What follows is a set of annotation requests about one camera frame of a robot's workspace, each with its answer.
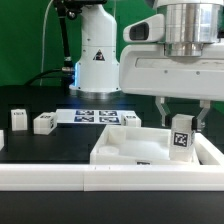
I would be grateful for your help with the white U-shaped obstacle wall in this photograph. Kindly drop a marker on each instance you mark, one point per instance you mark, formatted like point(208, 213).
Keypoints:
point(209, 176)

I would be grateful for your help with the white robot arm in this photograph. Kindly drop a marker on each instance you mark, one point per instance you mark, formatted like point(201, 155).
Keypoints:
point(177, 53)

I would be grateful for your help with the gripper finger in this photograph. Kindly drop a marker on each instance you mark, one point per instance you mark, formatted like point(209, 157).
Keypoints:
point(164, 110)
point(198, 123)

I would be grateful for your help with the white square tabletop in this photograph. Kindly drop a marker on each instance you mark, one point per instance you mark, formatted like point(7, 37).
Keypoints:
point(123, 145)

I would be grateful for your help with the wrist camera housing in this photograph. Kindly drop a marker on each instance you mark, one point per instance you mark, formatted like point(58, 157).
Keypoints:
point(151, 29)

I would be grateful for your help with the black camera stand pole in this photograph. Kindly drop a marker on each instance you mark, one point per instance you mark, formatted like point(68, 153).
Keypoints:
point(63, 13)

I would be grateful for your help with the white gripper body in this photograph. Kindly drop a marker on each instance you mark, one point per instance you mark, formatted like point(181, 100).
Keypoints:
point(145, 70)

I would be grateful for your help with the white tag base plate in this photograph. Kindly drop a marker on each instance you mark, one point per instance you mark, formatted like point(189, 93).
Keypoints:
point(90, 116)

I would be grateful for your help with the white block left edge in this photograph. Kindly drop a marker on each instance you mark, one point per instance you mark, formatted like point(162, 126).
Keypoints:
point(1, 139)

